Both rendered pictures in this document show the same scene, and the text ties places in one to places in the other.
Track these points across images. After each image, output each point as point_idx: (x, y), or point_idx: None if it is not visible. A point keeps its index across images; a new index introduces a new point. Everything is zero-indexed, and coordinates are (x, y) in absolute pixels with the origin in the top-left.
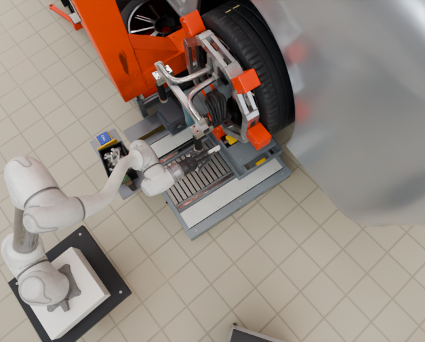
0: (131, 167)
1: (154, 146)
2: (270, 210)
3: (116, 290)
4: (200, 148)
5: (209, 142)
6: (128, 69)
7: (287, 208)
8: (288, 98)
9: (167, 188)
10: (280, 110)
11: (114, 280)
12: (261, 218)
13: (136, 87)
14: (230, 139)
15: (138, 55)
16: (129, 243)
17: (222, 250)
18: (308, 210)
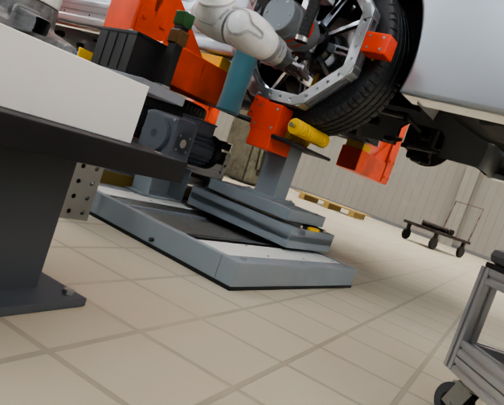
0: (210, 1)
1: (108, 189)
2: (351, 303)
3: (145, 148)
4: (308, 35)
5: (206, 221)
6: (160, 6)
7: (377, 308)
8: (402, 21)
9: (272, 37)
10: (399, 26)
11: (132, 142)
12: (346, 306)
13: None
14: (300, 120)
15: (174, 6)
16: (65, 253)
17: (305, 315)
18: (411, 318)
